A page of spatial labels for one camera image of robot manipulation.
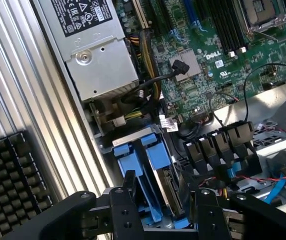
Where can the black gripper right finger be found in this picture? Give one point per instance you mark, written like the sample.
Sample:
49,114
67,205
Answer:
255,215

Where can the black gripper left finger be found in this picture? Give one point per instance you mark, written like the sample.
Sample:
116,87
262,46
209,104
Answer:
70,215

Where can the grey metal disk bay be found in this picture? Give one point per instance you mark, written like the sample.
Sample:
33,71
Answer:
280,155

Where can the black keyboard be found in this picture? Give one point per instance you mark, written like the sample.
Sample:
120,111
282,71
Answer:
10,185

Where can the black power plug row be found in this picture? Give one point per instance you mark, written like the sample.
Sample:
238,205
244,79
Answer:
235,145

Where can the white power plug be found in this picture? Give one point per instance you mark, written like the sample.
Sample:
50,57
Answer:
120,121

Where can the grey metal PC case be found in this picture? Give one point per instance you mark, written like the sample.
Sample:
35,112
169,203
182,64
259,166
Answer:
270,100

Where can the white barcode label tag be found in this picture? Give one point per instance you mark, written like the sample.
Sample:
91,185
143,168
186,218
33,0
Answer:
168,124

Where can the green Dell motherboard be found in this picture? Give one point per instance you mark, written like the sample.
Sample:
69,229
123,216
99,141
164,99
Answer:
233,82

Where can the silver power supply unit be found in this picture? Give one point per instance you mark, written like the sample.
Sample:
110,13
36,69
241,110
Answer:
100,62

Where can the silver chipset heat sink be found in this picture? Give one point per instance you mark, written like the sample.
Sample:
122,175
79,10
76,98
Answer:
191,63

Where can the black RAM slots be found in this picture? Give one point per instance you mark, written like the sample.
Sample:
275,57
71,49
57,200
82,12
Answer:
224,25

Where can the beige expansion slot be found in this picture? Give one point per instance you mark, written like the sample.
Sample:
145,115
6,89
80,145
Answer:
141,15

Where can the CPU socket with metal frame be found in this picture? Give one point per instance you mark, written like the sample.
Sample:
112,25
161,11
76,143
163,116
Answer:
263,12

